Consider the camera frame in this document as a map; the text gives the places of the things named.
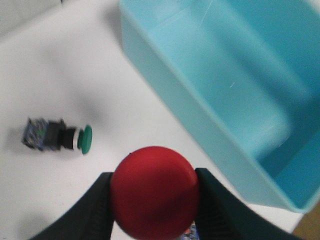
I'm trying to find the red push button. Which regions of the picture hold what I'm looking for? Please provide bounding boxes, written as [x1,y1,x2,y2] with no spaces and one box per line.
[110,146,200,240]

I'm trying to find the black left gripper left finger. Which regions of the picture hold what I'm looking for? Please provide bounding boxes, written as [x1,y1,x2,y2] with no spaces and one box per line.
[32,172,114,240]

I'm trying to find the light blue plastic box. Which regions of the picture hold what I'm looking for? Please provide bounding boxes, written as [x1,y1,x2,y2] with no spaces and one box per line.
[119,0,320,213]

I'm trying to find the right green push button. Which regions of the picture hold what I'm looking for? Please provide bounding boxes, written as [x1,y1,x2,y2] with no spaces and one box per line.
[21,118,93,155]

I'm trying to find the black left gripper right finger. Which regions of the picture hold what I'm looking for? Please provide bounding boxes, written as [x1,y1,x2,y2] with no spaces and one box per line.
[195,168,299,240]

